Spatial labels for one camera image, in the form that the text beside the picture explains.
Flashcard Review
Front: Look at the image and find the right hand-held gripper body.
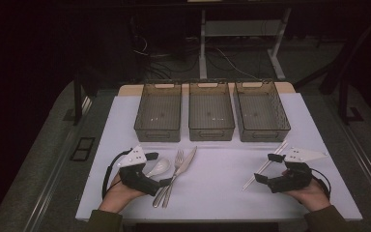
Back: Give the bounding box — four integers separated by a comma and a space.
267, 147, 329, 194

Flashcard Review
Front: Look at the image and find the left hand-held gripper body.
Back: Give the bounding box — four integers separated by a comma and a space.
117, 144, 162, 197

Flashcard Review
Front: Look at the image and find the white chopstick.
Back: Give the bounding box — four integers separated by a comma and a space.
243, 141, 289, 191
242, 139, 287, 190

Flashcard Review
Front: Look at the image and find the white ceramic spoon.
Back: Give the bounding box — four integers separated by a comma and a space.
145, 158, 172, 179

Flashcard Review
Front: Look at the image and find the metal fork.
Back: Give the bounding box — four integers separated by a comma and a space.
161, 149, 186, 209

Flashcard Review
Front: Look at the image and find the metal table knife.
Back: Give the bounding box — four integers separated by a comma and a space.
152, 145, 198, 208

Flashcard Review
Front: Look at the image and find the translucent brown plastic bin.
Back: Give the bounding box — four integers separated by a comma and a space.
233, 79, 292, 143
133, 81, 183, 143
187, 80, 236, 142

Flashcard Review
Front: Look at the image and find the person's left hand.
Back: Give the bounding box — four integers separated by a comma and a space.
98, 172, 148, 215

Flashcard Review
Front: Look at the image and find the person's right hand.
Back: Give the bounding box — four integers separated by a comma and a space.
281, 169, 331, 213

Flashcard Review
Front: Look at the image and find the white table mat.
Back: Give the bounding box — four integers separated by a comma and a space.
75, 92, 364, 222

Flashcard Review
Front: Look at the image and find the black metal stand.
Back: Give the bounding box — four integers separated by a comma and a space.
293, 9, 371, 125
71, 69, 93, 127

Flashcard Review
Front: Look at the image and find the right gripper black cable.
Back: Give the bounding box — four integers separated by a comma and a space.
310, 167, 332, 201

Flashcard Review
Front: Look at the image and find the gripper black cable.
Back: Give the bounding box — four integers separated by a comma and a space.
310, 167, 332, 201
100, 148, 133, 199

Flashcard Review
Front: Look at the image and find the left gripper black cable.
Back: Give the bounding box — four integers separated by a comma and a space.
100, 148, 133, 199

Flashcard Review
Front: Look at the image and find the metal floor rail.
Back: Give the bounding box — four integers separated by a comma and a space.
331, 109, 371, 207
22, 96, 93, 232

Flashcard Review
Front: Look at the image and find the black floor cable tangle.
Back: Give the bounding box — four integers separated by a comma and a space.
131, 18, 201, 81

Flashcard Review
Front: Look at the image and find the white floor cable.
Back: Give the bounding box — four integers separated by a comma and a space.
216, 47, 262, 81

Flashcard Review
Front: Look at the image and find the white metal stand frame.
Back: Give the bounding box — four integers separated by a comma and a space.
198, 8, 293, 81

